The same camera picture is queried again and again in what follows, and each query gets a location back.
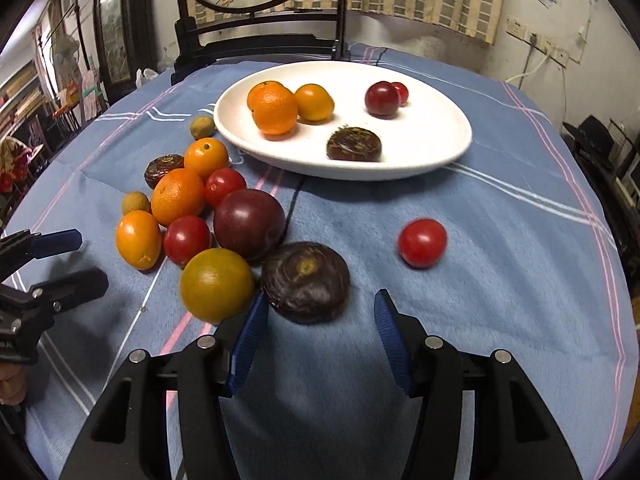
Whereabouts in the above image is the white wall socket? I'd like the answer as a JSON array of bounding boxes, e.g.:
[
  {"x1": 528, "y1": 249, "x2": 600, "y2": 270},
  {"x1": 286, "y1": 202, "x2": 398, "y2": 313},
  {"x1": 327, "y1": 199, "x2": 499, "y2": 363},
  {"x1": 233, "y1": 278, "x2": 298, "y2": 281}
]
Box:
[
  {"x1": 542, "y1": 37, "x2": 571, "y2": 67},
  {"x1": 506, "y1": 16, "x2": 532, "y2": 42}
]

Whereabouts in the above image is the dark furniture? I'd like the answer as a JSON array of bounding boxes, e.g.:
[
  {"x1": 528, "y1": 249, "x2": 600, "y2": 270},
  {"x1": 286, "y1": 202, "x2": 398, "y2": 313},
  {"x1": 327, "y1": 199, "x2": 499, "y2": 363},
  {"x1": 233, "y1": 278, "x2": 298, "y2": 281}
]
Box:
[{"x1": 562, "y1": 115, "x2": 640, "y2": 281}]

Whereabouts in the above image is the blue striped tablecloth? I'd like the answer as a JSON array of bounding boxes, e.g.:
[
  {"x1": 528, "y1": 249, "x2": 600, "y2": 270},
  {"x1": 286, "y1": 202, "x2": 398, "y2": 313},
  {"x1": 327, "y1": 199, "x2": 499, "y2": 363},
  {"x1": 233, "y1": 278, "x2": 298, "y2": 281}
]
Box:
[{"x1": 0, "y1": 42, "x2": 632, "y2": 480}]

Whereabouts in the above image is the dark wooden cabinet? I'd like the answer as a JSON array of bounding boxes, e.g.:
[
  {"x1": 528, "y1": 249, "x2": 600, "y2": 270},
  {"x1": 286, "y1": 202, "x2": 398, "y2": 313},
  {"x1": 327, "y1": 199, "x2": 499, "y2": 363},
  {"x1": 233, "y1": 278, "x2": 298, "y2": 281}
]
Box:
[{"x1": 92, "y1": 0, "x2": 162, "y2": 106}]

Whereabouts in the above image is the small round orange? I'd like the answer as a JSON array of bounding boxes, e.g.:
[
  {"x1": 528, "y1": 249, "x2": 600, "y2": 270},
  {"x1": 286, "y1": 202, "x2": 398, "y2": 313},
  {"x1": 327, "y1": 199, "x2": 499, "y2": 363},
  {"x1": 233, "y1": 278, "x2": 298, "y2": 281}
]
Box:
[{"x1": 184, "y1": 138, "x2": 229, "y2": 181}]

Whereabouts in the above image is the yellow-orange kumquat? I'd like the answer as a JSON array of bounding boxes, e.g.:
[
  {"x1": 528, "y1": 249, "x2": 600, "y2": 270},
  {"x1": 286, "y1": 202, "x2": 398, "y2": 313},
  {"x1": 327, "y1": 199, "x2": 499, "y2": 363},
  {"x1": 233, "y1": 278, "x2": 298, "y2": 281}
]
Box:
[{"x1": 294, "y1": 84, "x2": 335, "y2": 122}]

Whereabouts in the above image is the yellow-green round citrus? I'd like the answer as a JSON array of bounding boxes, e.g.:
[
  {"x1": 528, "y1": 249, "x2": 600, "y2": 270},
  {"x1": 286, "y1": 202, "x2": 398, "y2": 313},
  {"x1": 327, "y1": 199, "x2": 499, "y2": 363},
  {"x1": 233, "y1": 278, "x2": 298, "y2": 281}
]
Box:
[{"x1": 180, "y1": 248, "x2": 257, "y2": 325}]

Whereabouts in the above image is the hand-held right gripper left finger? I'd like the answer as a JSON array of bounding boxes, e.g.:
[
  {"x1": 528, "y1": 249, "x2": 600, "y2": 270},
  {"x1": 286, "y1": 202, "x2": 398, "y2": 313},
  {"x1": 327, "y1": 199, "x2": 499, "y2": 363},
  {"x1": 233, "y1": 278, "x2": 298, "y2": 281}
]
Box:
[{"x1": 60, "y1": 289, "x2": 270, "y2": 480}]

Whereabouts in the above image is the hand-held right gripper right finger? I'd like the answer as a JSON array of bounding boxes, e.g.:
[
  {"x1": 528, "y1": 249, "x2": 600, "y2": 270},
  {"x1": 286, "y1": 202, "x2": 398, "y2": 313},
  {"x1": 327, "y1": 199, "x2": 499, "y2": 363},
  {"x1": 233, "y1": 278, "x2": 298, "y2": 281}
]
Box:
[{"x1": 374, "y1": 289, "x2": 583, "y2": 480}]

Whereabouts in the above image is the white plastic bag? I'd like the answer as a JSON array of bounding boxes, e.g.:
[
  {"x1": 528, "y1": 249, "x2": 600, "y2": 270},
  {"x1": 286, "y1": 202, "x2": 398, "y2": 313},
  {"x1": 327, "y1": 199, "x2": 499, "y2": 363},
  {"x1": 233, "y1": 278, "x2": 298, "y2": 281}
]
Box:
[{"x1": 135, "y1": 67, "x2": 161, "y2": 92}]

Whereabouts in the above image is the large dark red plum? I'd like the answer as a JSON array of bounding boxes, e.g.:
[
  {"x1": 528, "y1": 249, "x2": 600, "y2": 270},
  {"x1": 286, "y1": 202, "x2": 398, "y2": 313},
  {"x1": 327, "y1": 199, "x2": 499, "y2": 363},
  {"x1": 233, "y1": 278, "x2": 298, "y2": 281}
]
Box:
[{"x1": 213, "y1": 188, "x2": 287, "y2": 262}]

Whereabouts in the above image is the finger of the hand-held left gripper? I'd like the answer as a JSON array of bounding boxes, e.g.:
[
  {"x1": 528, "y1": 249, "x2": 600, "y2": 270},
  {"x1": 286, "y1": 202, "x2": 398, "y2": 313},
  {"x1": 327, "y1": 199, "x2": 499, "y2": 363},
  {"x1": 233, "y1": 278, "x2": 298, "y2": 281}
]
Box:
[
  {"x1": 30, "y1": 269, "x2": 109, "y2": 313},
  {"x1": 0, "y1": 229, "x2": 82, "y2": 281}
]

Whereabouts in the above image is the flat dark water chestnut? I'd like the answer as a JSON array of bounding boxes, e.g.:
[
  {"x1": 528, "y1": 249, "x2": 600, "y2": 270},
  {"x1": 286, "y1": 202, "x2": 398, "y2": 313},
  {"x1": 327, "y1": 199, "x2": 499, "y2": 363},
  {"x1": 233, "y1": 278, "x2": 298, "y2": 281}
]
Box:
[{"x1": 326, "y1": 126, "x2": 383, "y2": 162}]

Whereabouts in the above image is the large dark water chestnut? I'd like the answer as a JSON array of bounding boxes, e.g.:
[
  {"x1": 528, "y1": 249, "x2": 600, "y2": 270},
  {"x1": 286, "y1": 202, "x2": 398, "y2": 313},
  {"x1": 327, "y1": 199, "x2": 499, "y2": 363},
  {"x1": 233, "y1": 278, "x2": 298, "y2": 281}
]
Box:
[{"x1": 260, "y1": 241, "x2": 351, "y2": 325}]

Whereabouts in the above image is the small dark red plum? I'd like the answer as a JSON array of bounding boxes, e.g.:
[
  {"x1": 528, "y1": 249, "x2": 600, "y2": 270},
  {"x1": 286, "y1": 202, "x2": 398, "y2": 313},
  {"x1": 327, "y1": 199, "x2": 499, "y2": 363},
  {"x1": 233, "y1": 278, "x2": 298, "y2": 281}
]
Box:
[{"x1": 364, "y1": 81, "x2": 401, "y2": 118}]

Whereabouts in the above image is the small dark water chestnut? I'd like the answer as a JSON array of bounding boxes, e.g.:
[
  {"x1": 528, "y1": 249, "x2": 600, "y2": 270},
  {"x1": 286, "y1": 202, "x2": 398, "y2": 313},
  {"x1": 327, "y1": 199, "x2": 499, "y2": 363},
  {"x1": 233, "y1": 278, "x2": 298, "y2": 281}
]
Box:
[{"x1": 144, "y1": 154, "x2": 186, "y2": 190}]

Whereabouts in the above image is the white power cable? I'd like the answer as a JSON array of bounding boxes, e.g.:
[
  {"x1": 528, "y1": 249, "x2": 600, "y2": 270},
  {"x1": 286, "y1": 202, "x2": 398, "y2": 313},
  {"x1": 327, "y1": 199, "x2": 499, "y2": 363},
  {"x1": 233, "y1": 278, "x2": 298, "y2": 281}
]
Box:
[{"x1": 504, "y1": 47, "x2": 552, "y2": 86}]

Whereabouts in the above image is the brown longan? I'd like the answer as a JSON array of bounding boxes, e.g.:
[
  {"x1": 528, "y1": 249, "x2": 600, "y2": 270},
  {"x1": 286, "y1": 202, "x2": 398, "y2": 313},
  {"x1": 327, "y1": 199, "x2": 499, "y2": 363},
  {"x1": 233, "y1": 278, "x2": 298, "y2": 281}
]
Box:
[
  {"x1": 122, "y1": 191, "x2": 151, "y2": 216},
  {"x1": 189, "y1": 115, "x2": 217, "y2": 140}
]

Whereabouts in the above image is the large orange mandarin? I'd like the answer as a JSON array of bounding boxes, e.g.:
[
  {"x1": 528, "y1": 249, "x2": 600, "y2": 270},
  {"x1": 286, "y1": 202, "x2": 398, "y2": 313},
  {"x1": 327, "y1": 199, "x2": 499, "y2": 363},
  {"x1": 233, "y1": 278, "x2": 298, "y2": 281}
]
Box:
[{"x1": 247, "y1": 80, "x2": 299, "y2": 136}]

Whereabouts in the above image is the person's left hand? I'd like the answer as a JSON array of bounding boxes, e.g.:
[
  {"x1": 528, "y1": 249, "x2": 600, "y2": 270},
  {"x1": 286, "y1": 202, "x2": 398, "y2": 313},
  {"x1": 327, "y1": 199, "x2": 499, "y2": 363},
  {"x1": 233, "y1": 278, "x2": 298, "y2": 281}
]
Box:
[{"x1": 0, "y1": 365, "x2": 27, "y2": 406}]

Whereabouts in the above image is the cluttered shelf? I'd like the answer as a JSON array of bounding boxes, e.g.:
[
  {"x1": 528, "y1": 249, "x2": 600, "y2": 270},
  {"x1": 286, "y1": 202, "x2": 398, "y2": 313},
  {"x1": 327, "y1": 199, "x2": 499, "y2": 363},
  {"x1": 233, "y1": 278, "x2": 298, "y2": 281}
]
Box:
[{"x1": 0, "y1": 55, "x2": 108, "y2": 186}]

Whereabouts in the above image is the white oval plate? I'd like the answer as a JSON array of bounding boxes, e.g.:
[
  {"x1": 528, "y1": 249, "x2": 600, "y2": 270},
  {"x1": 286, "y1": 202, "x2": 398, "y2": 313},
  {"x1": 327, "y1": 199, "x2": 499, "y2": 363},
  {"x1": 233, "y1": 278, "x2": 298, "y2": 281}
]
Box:
[{"x1": 213, "y1": 61, "x2": 473, "y2": 182}]

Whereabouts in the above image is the dark wooden chair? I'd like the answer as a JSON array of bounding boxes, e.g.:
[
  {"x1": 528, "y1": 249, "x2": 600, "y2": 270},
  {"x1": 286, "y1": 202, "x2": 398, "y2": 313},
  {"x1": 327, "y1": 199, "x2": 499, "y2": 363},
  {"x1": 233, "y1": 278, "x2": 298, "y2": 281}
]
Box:
[{"x1": 170, "y1": 0, "x2": 348, "y2": 86}]

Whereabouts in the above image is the oval orange kumquat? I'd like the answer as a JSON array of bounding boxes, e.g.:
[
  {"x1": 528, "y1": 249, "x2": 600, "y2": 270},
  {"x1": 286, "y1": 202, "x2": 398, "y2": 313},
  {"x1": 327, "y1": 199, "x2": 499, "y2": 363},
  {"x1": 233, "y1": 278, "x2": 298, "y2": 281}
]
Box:
[{"x1": 116, "y1": 210, "x2": 163, "y2": 271}]

